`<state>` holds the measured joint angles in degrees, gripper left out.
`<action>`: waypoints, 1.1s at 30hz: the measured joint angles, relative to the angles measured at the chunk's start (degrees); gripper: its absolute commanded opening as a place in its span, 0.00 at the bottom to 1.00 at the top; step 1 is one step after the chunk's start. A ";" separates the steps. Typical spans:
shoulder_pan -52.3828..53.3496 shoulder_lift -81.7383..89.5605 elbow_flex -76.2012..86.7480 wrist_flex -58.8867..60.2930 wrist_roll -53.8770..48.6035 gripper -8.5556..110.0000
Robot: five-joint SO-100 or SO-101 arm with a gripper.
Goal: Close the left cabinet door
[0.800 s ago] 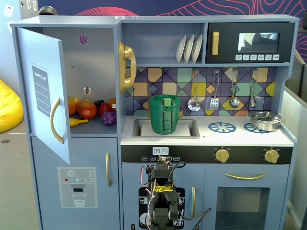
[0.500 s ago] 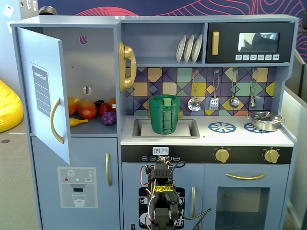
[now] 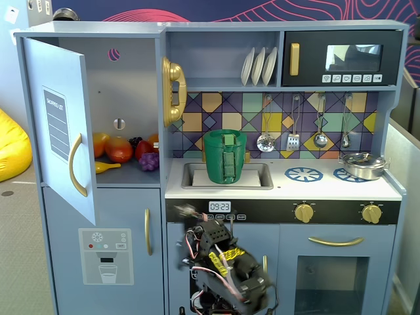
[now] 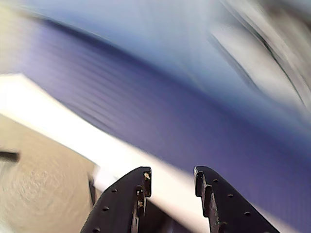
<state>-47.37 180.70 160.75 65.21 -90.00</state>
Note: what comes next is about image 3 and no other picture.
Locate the steel pot lid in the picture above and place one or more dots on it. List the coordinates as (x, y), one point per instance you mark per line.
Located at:
(361, 160)

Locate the white toy plate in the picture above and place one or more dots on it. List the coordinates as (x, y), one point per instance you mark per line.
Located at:
(246, 67)
(258, 67)
(269, 67)

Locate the blue toy kitchen body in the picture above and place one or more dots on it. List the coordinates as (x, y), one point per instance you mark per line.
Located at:
(328, 188)

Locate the blue dishwasher door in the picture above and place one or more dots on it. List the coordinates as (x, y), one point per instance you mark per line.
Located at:
(256, 236)

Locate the white paper note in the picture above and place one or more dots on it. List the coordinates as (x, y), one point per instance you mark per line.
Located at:
(10, 13)

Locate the blue oven door with window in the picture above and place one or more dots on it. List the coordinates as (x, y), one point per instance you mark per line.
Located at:
(288, 249)

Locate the yellow beanbag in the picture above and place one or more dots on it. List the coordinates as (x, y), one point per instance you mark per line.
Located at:
(13, 151)

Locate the dark round floor cover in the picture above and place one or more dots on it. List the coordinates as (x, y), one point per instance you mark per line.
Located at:
(8, 193)

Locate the grey toy sink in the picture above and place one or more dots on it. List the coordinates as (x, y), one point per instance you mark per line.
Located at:
(267, 183)

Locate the yellow orange toy mango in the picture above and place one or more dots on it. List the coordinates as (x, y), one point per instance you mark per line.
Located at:
(99, 144)

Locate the gold toy telephone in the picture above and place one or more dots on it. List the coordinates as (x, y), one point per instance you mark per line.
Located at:
(174, 70)

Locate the red orange toy mango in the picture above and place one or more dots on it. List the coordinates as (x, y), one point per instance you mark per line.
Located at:
(118, 151)

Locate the yellow toy banana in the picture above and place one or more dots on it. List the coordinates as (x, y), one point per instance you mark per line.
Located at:
(103, 167)

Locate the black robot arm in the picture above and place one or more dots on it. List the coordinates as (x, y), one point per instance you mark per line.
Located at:
(249, 279)

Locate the hanging silver whisk utensil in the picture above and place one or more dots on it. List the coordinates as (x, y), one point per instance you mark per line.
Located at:
(345, 141)

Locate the digital clock display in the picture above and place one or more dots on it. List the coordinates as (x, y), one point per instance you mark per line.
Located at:
(220, 206)

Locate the gold toy faucet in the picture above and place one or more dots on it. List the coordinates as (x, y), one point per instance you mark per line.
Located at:
(247, 157)

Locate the black toy microwave door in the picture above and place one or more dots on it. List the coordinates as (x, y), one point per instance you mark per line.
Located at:
(311, 39)

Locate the metal toy spatula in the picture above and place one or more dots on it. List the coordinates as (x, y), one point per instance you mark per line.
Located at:
(293, 142)

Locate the blue door with dispenser decal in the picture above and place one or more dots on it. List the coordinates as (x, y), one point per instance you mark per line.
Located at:
(124, 210)

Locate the blue cabinet door with list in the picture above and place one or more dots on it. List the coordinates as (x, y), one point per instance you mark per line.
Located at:
(65, 72)

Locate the grey office locker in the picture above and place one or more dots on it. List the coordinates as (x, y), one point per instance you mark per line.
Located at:
(39, 14)

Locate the purple toy grapes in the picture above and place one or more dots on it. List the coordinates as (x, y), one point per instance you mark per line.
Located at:
(149, 162)

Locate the red toy strawberry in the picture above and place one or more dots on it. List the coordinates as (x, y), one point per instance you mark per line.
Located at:
(143, 150)

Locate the black round object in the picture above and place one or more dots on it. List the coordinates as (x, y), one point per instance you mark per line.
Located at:
(65, 14)

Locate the metal toy ladle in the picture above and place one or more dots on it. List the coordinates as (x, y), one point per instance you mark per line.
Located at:
(320, 140)

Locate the metal toy skimmer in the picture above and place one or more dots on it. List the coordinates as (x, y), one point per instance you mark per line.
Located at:
(265, 143)

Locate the orange toy fruit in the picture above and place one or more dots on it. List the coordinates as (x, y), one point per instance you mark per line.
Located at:
(153, 140)

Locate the steel toy pot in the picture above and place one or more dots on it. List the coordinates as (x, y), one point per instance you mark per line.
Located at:
(364, 173)

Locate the gold stove knob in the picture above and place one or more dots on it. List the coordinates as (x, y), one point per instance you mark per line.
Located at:
(371, 214)
(304, 213)

